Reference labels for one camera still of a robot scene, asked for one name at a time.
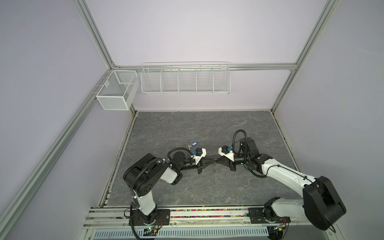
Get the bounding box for left aluminium frame post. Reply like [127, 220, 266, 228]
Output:
[73, 0, 118, 102]

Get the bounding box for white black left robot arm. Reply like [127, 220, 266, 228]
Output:
[123, 148, 216, 225]

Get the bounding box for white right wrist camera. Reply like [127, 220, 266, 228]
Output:
[218, 146, 235, 162]

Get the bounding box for aluminium base rail with beads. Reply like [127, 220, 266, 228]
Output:
[83, 206, 284, 229]

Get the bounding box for white vented cable duct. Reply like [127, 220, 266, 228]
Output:
[91, 226, 269, 240]

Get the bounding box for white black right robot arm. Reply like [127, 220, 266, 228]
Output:
[218, 137, 347, 231]

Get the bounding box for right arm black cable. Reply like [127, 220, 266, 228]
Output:
[232, 129, 268, 179]

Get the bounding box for blue key tag with key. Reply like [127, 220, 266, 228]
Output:
[188, 142, 199, 149]

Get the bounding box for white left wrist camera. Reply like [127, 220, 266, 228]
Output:
[192, 148, 207, 165]

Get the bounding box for small white mesh basket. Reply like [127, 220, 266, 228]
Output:
[96, 70, 140, 111]

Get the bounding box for long white wire basket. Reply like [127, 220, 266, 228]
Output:
[141, 62, 232, 95]

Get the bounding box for aluminium frame corner post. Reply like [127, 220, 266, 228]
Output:
[271, 0, 341, 115]

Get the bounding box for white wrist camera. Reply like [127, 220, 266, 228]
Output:
[192, 148, 207, 165]
[218, 146, 235, 162]

